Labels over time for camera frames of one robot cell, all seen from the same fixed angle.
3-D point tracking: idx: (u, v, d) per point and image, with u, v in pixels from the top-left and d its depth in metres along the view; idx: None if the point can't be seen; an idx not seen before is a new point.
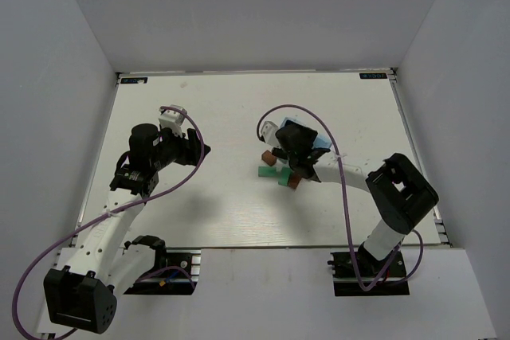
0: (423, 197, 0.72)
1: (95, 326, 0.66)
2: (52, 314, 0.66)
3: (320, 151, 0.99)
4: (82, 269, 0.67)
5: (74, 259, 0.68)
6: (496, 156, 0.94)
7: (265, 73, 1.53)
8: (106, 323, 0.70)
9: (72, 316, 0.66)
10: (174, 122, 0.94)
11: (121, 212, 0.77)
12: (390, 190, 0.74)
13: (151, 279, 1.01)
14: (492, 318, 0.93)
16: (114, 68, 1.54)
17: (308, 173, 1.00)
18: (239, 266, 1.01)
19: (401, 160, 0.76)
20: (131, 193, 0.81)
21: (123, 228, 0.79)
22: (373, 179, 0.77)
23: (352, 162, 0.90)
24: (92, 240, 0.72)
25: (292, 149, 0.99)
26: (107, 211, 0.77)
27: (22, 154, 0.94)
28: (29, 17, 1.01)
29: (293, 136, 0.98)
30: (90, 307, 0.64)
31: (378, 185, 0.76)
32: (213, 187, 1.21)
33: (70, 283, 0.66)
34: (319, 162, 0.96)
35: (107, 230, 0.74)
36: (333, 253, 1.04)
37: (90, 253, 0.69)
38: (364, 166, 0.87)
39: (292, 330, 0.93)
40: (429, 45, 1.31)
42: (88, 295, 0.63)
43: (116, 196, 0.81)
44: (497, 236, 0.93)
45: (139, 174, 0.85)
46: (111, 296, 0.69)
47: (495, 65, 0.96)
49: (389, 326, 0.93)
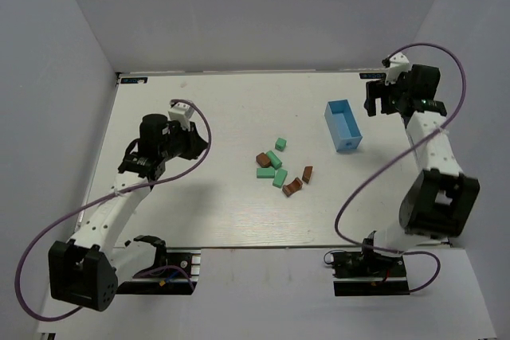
0: (444, 226, 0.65)
1: (96, 302, 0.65)
2: (53, 288, 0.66)
3: (438, 106, 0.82)
4: (88, 242, 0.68)
5: (81, 234, 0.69)
6: (497, 155, 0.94)
7: (264, 73, 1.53)
8: (107, 302, 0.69)
9: (74, 293, 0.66)
10: (182, 114, 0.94)
11: (128, 193, 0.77)
12: (430, 195, 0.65)
13: (151, 279, 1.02)
14: (492, 318, 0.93)
16: (113, 68, 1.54)
17: (406, 111, 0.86)
18: (239, 265, 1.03)
19: (471, 187, 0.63)
20: (140, 177, 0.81)
21: (130, 208, 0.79)
22: (431, 173, 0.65)
23: (437, 146, 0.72)
24: (97, 216, 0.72)
25: (414, 82, 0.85)
26: (114, 191, 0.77)
27: (22, 154, 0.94)
28: (29, 17, 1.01)
29: (425, 73, 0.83)
30: (92, 283, 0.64)
31: (427, 184, 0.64)
32: (213, 186, 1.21)
33: (74, 255, 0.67)
34: (421, 115, 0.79)
35: (113, 209, 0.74)
36: (333, 252, 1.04)
37: (96, 229, 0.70)
38: (443, 158, 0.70)
39: (291, 330, 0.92)
40: (430, 44, 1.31)
42: (91, 267, 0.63)
43: (123, 177, 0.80)
44: (497, 236, 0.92)
45: (146, 160, 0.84)
46: (111, 275, 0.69)
47: (496, 65, 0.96)
49: (389, 327, 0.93)
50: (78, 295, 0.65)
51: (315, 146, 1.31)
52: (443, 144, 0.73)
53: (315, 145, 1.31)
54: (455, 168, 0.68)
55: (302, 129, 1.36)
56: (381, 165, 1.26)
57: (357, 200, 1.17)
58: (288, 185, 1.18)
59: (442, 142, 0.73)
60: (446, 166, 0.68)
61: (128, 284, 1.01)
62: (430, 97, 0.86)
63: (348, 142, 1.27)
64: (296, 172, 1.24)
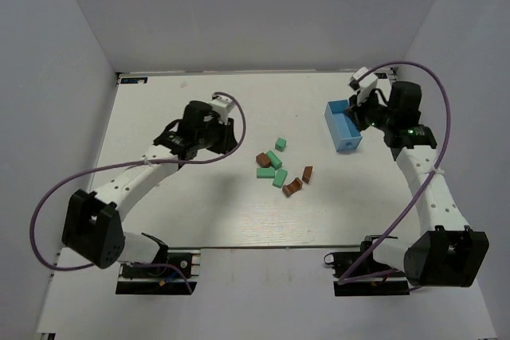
0: (457, 278, 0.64)
1: (98, 259, 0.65)
2: (64, 232, 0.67)
3: (426, 134, 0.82)
4: (107, 198, 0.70)
5: (103, 189, 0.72)
6: (497, 156, 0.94)
7: (265, 73, 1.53)
8: (107, 262, 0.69)
9: (81, 244, 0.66)
10: (224, 107, 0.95)
11: (156, 166, 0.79)
12: (442, 257, 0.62)
13: (151, 279, 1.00)
14: (492, 318, 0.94)
16: (113, 68, 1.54)
17: (394, 142, 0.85)
18: (239, 266, 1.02)
19: (480, 242, 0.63)
20: (172, 154, 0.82)
21: (153, 180, 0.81)
22: (441, 236, 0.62)
23: (436, 196, 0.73)
24: (123, 178, 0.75)
25: (398, 108, 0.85)
26: (144, 159, 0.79)
27: (22, 155, 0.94)
28: (29, 17, 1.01)
29: (409, 99, 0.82)
30: (100, 237, 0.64)
31: (439, 245, 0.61)
32: (213, 186, 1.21)
33: (90, 209, 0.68)
34: (411, 152, 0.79)
35: (137, 174, 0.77)
36: (333, 253, 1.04)
37: (118, 189, 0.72)
38: (445, 210, 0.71)
39: (291, 330, 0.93)
40: (430, 44, 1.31)
42: (104, 221, 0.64)
43: (156, 150, 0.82)
44: (496, 236, 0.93)
45: (181, 141, 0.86)
46: (119, 236, 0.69)
47: (496, 66, 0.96)
49: (389, 327, 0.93)
50: (85, 246, 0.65)
51: (315, 146, 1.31)
52: (441, 191, 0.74)
53: (315, 145, 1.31)
54: (458, 220, 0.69)
55: (302, 129, 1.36)
56: (381, 165, 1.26)
57: (357, 200, 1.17)
58: (288, 185, 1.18)
59: (440, 189, 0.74)
60: (450, 220, 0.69)
61: (127, 284, 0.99)
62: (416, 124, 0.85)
63: (348, 142, 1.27)
64: (296, 172, 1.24)
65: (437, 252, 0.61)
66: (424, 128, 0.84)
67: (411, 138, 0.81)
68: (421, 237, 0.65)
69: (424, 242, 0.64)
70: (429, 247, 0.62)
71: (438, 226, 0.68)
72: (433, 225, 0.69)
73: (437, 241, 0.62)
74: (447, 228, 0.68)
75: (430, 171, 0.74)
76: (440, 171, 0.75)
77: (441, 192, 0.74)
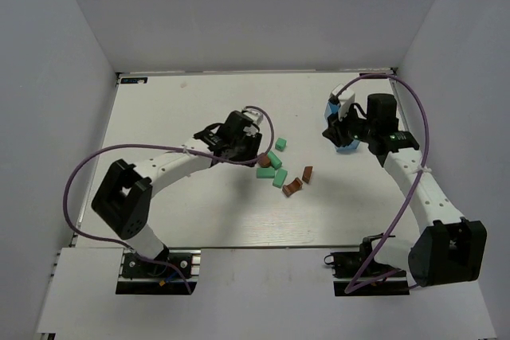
0: (461, 271, 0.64)
1: (120, 227, 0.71)
2: (96, 196, 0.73)
3: (407, 137, 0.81)
4: (143, 173, 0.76)
5: (142, 166, 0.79)
6: (497, 157, 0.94)
7: (265, 73, 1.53)
8: (127, 233, 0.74)
9: (108, 208, 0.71)
10: (255, 119, 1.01)
11: (193, 155, 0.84)
12: (444, 252, 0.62)
13: (151, 279, 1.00)
14: (492, 318, 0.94)
16: (113, 68, 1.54)
17: (378, 149, 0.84)
18: (239, 266, 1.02)
19: (478, 232, 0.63)
20: (208, 149, 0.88)
21: (187, 169, 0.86)
22: (439, 231, 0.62)
23: (427, 191, 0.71)
24: (161, 159, 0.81)
25: (377, 117, 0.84)
26: (183, 147, 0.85)
27: (22, 155, 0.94)
28: (29, 17, 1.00)
29: (386, 107, 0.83)
30: (129, 207, 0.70)
31: (438, 241, 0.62)
32: (213, 186, 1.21)
33: (125, 180, 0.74)
34: (397, 155, 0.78)
35: (175, 160, 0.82)
36: (333, 253, 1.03)
37: (154, 167, 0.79)
38: (439, 205, 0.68)
39: (291, 330, 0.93)
40: (430, 44, 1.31)
42: (137, 193, 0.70)
43: (196, 143, 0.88)
44: (496, 236, 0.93)
45: (219, 140, 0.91)
46: (143, 212, 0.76)
47: (496, 66, 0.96)
49: (389, 327, 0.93)
50: (111, 212, 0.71)
51: (315, 146, 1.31)
52: (433, 187, 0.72)
53: (315, 145, 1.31)
54: (454, 213, 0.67)
55: (302, 129, 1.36)
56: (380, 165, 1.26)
57: (357, 200, 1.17)
58: (288, 185, 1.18)
59: (431, 185, 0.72)
60: (445, 214, 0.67)
61: (127, 284, 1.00)
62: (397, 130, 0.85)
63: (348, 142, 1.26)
64: (296, 172, 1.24)
65: (439, 248, 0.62)
66: (406, 132, 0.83)
67: (392, 142, 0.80)
68: (421, 235, 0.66)
69: (423, 240, 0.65)
70: (431, 244, 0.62)
71: (436, 221, 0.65)
72: (430, 221, 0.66)
73: (438, 237, 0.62)
74: (445, 222, 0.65)
75: (419, 170, 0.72)
76: (427, 169, 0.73)
77: (433, 188, 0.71)
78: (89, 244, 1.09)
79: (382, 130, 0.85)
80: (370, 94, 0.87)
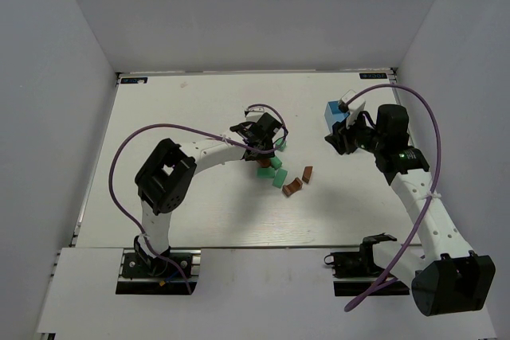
0: (467, 302, 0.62)
1: (162, 199, 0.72)
2: (142, 170, 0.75)
3: (417, 157, 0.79)
4: (188, 154, 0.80)
5: (186, 146, 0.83)
6: (497, 156, 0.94)
7: (264, 73, 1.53)
8: (168, 208, 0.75)
9: (152, 182, 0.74)
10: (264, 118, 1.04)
11: (231, 144, 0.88)
12: (449, 287, 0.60)
13: (151, 279, 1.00)
14: (492, 318, 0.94)
16: (114, 68, 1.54)
17: (386, 166, 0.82)
18: (240, 265, 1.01)
19: (486, 267, 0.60)
20: (243, 140, 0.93)
21: (222, 156, 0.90)
22: (445, 267, 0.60)
23: (435, 220, 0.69)
24: (204, 143, 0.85)
25: (386, 131, 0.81)
26: (223, 136, 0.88)
27: (21, 155, 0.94)
28: (29, 17, 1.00)
29: (397, 122, 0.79)
30: (173, 181, 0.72)
31: (445, 278, 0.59)
32: (213, 187, 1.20)
33: (170, 158, 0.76)
34: (406, 177, 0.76)
35: (215, 146, 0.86)
36: (333, 253, 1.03)
37: (198, 150, 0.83)
38: (446, 238, 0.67)
39: (292, 330, 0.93)
40: (429, 44, 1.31)
42: (182, 168, 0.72)
43: (233, 134, 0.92)
44: (496, 236, 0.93)
45: (253, 135, 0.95)
46: (184, 190, 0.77)
47: (498, 65, 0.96)
49: (389, 327, 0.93)
50: (154, 187, 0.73)
51: (314, 146, 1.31)
52: (442, 214, 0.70)
53: (314, 145, 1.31)
54: (462, 247, 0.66)
55: (302, 129, 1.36)
56: None
57: (357, 200, 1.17)
58: (288, 185, 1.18)
59: (441, 212, 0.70)
60: (454, 247, 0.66)
61: (127, 284, 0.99)
62: (408, 146, 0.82)
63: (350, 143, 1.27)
64: (296, 172, 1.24)
65: (445, 283, 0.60)
66: (416, 149, 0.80)
67: (402, 163, 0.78)
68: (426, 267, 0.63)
69: (428, 272, 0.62)
70: (437, 279, 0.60)
71: (443, 256, 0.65)
72: (438, 254, 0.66)
73: (443, 273, 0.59)
74: (452, 256, 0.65)
75: (427, 196, 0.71)
76: (437, 193, 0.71)
77: (441, 216, 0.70)
78: (90, 244, 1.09)
79: (390, 145, 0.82)
80: (381, 105, 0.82)
